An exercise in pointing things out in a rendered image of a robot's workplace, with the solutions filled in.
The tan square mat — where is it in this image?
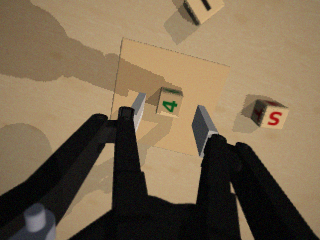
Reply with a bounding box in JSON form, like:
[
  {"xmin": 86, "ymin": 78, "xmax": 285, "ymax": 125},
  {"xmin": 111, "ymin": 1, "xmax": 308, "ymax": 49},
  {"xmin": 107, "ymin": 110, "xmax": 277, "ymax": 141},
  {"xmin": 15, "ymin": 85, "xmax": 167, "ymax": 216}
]
[{"xmin": 111, "ymin": 38, "xmax": 231, "ymax": 156}]

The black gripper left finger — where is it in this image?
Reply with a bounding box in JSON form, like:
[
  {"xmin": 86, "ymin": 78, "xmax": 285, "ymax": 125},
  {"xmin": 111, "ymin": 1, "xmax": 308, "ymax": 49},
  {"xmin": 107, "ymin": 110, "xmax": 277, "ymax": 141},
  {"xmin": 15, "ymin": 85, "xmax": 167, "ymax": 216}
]
[{"xmin": 0, "ymin": 92, "xmax": 158, "ymax": 240}]

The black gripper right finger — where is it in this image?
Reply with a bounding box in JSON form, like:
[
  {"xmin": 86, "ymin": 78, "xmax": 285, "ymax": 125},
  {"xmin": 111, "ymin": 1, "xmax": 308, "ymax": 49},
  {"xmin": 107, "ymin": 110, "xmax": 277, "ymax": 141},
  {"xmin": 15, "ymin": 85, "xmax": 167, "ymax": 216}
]
[{"xmin": 191, "ymin": 105, "xmax": 320, "ymax": 240}]

